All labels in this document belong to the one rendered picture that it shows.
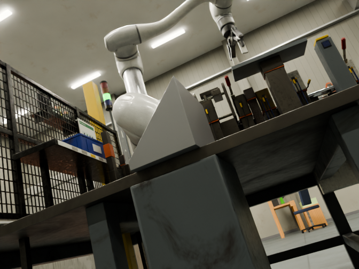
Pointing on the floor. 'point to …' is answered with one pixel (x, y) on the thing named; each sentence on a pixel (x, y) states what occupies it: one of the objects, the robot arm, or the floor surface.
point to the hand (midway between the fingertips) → (241, 59)
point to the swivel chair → (307, 208)
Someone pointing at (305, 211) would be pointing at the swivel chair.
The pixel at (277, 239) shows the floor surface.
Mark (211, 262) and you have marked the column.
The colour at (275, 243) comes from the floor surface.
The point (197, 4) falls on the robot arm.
